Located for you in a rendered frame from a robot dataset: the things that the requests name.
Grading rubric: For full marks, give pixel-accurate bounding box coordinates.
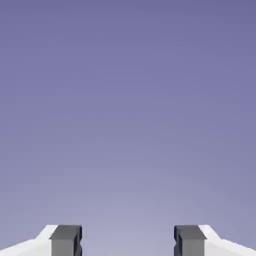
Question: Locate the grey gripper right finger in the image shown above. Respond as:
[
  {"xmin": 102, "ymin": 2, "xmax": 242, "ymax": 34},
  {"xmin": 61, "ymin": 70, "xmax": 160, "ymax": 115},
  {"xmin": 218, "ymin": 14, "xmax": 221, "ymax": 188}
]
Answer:
[{"xmin": 173, "ymin": 224, "xmax": 256, "ymax": 256}]

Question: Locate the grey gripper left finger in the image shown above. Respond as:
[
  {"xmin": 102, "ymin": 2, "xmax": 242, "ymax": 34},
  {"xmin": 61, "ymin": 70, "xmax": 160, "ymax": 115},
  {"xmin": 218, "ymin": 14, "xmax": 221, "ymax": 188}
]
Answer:
[{"xmin": 0, "ymin": 224, "xmax": 83, "ymax": 256}]

